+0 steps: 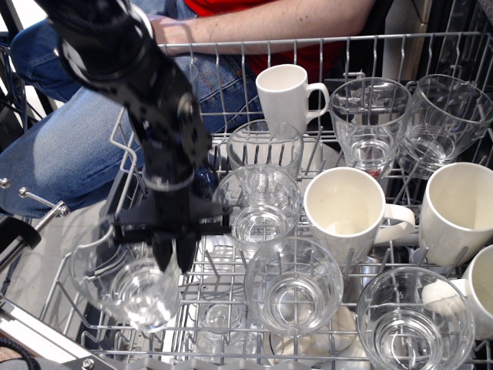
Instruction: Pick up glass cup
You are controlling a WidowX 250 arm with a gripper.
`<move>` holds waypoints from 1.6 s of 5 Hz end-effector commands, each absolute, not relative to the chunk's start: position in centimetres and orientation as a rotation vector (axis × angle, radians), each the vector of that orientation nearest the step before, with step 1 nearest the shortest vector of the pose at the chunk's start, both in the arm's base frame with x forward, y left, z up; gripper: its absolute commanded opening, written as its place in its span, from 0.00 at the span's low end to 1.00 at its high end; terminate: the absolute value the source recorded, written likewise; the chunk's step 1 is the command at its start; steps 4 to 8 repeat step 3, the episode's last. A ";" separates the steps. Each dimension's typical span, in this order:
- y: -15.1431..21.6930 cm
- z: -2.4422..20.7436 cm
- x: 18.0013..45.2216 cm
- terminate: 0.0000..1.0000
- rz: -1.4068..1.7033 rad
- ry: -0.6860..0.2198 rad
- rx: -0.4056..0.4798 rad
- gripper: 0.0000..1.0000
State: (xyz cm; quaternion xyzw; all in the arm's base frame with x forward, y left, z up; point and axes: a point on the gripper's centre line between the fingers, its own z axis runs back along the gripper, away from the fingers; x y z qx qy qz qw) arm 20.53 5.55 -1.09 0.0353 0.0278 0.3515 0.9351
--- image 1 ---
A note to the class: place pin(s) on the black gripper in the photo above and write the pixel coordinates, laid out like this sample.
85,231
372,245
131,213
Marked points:
180,216

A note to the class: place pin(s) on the glass cup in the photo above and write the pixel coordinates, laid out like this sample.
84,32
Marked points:
265,204
258,142
413,318
124,279
448,115
293,288
370,117

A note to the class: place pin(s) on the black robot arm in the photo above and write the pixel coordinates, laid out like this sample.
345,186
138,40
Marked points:
109,47

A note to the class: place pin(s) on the person forearm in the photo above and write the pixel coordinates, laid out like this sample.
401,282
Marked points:
248,30

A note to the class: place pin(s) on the small lower glass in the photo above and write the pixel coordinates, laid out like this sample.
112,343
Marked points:
219,325

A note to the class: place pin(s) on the back left tall glass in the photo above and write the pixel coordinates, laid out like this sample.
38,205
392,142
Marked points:
194,80

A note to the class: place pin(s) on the person hand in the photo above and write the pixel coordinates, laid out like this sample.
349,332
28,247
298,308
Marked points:
170,34

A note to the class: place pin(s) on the dark blue mug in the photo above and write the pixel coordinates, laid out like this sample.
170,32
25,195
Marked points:
205,181

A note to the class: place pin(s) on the person in jeans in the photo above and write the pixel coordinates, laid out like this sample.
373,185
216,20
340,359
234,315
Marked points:
68,155

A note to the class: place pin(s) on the large cream mug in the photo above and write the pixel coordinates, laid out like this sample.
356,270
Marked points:
348,214

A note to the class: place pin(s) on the small white mug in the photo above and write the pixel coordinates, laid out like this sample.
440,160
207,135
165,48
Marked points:
284,93

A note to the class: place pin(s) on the right white mug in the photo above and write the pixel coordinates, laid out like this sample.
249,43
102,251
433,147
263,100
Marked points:
455,222

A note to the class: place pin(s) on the white mug at edge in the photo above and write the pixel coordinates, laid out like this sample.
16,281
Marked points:
475,287

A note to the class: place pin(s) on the metal clamp with black handle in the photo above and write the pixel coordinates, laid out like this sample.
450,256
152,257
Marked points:
18,234

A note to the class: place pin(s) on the grey wire dishwasher rack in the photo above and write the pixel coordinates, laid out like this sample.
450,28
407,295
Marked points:
216,276

